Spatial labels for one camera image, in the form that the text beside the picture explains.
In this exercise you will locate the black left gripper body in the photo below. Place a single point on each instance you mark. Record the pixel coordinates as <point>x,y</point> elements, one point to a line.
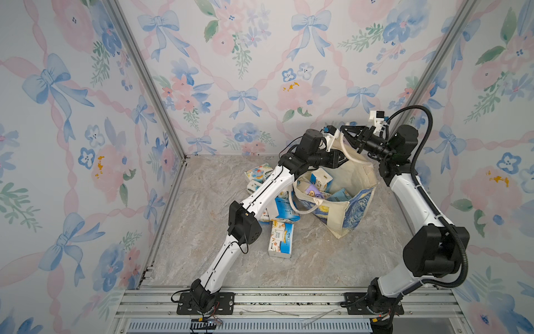
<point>325,161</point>

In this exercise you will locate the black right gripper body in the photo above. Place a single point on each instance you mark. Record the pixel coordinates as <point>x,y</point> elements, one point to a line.
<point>370,145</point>

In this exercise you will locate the blue white tissue pack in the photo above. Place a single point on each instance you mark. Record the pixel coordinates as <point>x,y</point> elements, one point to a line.
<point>321,179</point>

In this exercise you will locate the cream canvas tote bag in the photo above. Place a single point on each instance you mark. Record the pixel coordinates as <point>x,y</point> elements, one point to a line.
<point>357,176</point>

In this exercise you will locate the light blue tissue pack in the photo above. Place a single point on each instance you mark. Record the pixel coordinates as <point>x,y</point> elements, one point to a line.
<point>340,196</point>

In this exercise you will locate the purple tissue pack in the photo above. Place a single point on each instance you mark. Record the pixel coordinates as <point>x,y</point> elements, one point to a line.
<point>312,191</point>

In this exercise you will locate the blue cartoon tissue pack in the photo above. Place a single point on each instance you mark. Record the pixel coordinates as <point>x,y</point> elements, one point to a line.
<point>281,239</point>
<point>265,217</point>

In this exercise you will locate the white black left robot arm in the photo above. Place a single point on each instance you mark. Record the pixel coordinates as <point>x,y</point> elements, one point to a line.
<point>313,151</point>

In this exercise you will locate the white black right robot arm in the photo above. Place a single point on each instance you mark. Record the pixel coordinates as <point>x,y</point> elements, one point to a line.
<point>436,254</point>

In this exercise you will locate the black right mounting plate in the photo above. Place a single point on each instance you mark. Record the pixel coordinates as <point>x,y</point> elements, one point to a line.
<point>359,303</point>

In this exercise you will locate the black mounting plate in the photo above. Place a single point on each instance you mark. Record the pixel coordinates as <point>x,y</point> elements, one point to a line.
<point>221,304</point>
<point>359,303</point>

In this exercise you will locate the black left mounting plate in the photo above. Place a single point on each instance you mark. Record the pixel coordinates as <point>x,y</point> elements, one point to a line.
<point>221,304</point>

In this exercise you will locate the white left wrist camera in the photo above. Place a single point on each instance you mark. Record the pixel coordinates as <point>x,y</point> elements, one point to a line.
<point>331,134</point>

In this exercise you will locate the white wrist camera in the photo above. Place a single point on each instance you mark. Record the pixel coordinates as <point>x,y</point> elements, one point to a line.
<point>331,134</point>
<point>378,120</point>

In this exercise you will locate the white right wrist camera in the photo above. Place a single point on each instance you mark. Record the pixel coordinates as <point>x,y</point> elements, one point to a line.
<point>378,120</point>

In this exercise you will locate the right aluminium corner post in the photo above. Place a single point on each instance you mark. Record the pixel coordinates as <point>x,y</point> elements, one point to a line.
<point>446,44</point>

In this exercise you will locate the aluminium corner post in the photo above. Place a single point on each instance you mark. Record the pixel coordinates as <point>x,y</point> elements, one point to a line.
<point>446,44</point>
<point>125,32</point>

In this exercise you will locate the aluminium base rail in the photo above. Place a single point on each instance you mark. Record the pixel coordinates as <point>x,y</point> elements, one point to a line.
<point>286,310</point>

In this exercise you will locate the left aluminium corner post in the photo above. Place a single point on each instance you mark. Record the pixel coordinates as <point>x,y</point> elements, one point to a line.
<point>125,32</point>

